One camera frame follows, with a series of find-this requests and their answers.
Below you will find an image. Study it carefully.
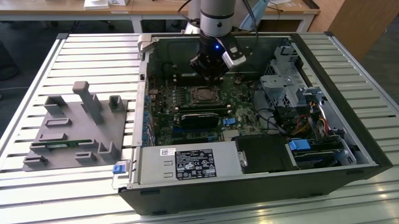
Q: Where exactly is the yellow red wire bundle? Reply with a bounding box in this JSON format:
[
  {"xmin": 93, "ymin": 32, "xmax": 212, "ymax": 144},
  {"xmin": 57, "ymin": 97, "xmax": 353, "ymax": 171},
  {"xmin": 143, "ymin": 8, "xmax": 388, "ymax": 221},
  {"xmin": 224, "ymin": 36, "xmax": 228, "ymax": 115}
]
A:
[{"xmin": 292, "ymin": 116, "xmax": 331, "ymax": 137}]

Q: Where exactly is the black RAM slot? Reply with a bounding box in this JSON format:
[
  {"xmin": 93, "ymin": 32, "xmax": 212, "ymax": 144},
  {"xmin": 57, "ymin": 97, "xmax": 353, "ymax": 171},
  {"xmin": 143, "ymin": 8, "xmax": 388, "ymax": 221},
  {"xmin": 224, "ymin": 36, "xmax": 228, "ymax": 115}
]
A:
[{"xmin": 172, "ymin": 72, "xmax": 223, "ymax": 86}]

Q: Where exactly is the black RAM stick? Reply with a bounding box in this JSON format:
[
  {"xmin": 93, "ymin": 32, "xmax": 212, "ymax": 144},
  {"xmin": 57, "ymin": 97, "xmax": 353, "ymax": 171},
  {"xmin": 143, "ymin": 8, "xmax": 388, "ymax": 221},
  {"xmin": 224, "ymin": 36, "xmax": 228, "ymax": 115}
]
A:
[{"xmin": 180, "ymin": 104, "xmax": 228, "ymax": 110}]

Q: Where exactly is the wooden cabinet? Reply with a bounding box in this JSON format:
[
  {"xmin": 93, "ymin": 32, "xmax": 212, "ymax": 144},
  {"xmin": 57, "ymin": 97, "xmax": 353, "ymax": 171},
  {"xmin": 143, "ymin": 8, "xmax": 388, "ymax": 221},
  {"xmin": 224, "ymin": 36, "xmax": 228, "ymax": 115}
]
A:
[{"xmin": 307, "ymin": 0, "xmax": 399, "ymax": 61}]

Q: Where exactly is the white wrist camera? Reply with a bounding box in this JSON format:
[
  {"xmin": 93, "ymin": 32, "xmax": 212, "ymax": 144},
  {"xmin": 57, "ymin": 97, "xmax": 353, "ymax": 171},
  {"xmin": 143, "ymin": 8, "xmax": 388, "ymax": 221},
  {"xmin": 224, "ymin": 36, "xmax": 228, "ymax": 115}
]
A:
[{"xmin": 220, "ymin": 38, "xmax": 247, "ymax": 70}]

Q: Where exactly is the metal socket cover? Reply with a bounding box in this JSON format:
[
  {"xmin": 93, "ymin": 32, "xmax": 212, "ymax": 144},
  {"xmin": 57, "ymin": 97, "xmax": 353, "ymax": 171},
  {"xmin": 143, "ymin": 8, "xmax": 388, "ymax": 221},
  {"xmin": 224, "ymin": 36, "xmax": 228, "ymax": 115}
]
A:
[{"xmin": 189, "ymin": 86, "xmax": 223, "ymax": 105}]

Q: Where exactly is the wooden desk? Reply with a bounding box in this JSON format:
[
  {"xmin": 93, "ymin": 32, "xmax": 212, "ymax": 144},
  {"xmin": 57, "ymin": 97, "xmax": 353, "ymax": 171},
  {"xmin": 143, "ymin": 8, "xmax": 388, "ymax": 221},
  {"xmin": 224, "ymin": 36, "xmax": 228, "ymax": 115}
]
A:
[{"xmin": 0, "ymin": 0, "xmax": 321, "ymax": 33}]

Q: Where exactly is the black hard disk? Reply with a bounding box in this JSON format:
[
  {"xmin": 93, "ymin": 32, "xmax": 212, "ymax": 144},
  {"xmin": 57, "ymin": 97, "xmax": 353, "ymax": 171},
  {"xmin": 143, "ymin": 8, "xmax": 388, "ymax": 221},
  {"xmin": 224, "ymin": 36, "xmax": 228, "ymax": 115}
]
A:
[{"xmin": 292, "ymin": 149, "xmax": 341, "ymax": 169}]

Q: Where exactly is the large white box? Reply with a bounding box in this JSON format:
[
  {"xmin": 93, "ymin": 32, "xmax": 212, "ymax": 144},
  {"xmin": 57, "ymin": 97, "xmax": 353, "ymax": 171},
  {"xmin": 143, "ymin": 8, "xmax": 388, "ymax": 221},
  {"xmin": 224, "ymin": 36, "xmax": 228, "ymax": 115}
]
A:
[{"xmin": 82, "ymin": 0, "xmax": 110, "ymax": 10}]

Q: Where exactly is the small silver heatsink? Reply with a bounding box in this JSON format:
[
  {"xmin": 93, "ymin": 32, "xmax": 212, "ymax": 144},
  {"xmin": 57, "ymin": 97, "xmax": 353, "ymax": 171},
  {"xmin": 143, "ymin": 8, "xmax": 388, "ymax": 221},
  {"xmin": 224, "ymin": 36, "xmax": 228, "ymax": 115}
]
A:
[{"xmin": 221, "ymin": 129, "xmax": 241, "ymax": 141}]

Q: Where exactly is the green motherboard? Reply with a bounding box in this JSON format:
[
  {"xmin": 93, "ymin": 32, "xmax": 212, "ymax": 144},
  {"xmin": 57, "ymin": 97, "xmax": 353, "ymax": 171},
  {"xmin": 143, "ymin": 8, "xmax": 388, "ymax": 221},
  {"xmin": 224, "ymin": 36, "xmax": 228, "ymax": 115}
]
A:
[{"xmin": 145, "ymin": 74, "xmax": 265, "ymax": 147}]

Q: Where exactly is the silver drive cage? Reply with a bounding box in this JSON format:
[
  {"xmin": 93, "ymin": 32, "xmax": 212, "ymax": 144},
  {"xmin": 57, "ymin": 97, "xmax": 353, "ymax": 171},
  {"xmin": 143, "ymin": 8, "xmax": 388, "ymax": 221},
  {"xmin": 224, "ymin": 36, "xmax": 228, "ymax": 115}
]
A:
[{"xmin": 259, "ymin": 45, "xmax": 312, "ymax": 108}]

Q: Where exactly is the silver CPU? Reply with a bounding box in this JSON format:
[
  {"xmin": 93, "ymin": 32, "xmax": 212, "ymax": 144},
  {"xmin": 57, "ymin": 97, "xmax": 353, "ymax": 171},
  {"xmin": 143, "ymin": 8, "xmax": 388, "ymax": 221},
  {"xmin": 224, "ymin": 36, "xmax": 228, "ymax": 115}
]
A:
[{"xmin": 196, "ymin": 89, "xmax": 217, "ymax": 98}]

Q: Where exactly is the silver disk bay bracket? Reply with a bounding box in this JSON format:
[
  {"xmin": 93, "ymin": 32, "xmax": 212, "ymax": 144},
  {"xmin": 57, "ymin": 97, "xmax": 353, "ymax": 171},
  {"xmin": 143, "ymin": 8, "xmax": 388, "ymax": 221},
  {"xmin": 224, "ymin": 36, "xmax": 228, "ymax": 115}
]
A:
[{"xmin": 299, "ymin": 86, "xmax": 357, "ymax": 165}]

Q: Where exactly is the black plastic shroud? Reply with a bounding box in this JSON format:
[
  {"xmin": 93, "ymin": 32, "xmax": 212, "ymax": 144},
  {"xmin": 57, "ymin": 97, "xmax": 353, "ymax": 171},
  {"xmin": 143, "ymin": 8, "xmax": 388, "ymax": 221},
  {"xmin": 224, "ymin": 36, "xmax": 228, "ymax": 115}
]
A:
[{"xmin": 232, "ymin": 134, "xmax": 299, "ymax": 175}]

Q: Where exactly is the blue disk carrier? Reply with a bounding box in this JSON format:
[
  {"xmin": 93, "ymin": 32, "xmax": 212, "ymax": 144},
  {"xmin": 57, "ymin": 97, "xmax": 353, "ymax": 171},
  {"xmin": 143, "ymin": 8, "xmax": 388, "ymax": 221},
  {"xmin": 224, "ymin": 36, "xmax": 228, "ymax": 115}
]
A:
[{"xmin": 288, "ymin": 139, "xmax": 312, "ymax": 152}]

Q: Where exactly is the black PC case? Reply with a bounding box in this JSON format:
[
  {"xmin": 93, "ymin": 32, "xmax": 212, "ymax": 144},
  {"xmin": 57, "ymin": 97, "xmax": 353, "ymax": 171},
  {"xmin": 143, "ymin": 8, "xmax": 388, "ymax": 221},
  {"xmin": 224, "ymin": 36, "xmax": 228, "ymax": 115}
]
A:
[{"xmin": 117, "ymin": 32, "xmax": 392, "ymax": 216}]

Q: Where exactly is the green RAM stick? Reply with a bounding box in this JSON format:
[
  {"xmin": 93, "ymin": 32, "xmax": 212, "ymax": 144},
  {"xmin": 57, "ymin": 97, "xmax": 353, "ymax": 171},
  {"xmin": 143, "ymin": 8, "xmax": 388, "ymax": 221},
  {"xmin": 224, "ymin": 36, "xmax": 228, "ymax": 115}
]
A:
[{"xmin": 30, "ymin": 139, "xmax": 94, "ymax": 149}]

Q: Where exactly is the black graphics card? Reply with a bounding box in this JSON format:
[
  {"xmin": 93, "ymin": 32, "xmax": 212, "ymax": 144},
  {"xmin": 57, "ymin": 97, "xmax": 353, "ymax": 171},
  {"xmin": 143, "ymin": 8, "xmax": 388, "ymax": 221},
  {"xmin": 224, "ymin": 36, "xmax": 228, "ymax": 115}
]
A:
[{"xmin": 179, "ymin": 112, "xmax": 219, "ymax": 129}]

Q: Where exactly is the black wire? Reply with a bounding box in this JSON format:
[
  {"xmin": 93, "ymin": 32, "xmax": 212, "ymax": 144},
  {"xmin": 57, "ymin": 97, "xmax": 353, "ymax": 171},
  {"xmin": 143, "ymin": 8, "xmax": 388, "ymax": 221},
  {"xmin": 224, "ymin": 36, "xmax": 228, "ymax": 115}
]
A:
[{"xmin": 252, "ymin": 87, "xmax": 289, "ymax": 136}]

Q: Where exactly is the silver power supply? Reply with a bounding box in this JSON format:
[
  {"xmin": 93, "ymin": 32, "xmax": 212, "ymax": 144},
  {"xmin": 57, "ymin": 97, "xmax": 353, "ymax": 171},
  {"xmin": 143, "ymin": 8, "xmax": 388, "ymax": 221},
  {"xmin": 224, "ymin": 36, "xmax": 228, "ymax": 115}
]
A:
[{"xmin": 136, "ymin": 141, "xmax": 247, "ymax": 185}]

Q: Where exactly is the CPU socket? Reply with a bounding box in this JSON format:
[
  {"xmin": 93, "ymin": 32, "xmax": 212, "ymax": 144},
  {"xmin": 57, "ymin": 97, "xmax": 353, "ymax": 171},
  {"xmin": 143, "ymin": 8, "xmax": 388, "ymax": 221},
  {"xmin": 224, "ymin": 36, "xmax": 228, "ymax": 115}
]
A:
[{"xmin": 189, "ymin": 85, "xmax": 224, "ymax": 105}]

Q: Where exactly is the grey case handle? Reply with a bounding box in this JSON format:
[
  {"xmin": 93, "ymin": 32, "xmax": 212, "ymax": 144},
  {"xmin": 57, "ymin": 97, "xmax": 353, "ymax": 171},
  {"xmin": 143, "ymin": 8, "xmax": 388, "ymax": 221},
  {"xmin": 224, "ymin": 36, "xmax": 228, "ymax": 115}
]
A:
[{"xmin": 136, "ymin": 34, "xmax": 156, "ymax": 53}]

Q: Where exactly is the grey parts rack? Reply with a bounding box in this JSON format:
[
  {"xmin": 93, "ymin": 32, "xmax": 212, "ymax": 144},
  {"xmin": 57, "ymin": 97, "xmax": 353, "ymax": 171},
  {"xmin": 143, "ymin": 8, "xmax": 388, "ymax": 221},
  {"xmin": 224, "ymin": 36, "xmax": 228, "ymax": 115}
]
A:
[{"xmin": 21, "ymin": 81, "xmax": 129, "ymax": 172}]

